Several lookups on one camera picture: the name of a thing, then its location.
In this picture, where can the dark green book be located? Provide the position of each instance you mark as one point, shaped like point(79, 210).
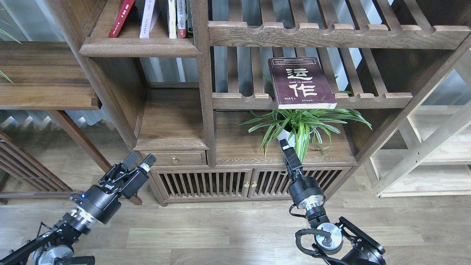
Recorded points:
point(190, 33)

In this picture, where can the light wooden shelf unit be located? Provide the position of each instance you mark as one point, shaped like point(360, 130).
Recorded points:
point(430, 152)

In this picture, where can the dark maroon book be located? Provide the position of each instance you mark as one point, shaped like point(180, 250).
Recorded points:
point(299, 83)

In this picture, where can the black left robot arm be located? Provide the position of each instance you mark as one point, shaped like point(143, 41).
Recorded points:
point(54, 247)

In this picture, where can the white red spine book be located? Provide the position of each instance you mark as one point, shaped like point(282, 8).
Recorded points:
point(181, 11)

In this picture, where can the white thin book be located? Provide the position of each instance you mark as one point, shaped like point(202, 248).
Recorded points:
point(172, 19)

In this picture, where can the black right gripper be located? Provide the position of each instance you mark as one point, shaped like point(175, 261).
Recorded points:
point(305, 191)

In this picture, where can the dark wooden side table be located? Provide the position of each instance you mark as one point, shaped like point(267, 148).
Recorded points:
point(45, 76)

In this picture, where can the white plant pot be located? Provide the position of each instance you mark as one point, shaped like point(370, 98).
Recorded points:
point(285, 134)

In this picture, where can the green spider plant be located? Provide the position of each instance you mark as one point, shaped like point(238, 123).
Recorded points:
point(305, 126)

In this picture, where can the dark wooden bookshelf cabinet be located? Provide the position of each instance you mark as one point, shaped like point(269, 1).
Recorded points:
point(379, 57)

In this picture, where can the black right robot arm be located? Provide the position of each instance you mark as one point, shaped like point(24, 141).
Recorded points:
point(339, 243)

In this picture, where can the pale pink book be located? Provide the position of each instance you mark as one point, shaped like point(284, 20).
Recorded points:
point(150, 16)

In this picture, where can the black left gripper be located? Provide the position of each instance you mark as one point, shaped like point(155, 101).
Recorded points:
point(102, 201)

